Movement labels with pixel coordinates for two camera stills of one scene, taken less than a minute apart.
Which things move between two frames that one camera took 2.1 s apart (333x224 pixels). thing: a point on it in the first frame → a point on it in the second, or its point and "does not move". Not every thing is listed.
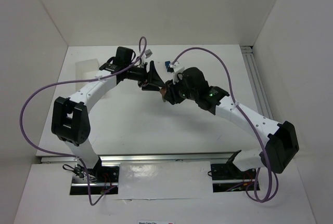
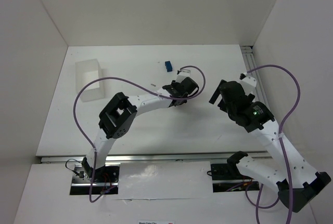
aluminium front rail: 209,157 does not move
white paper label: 155,222 does not move
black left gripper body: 151,73 → 172,89
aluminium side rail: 259,91 does not move
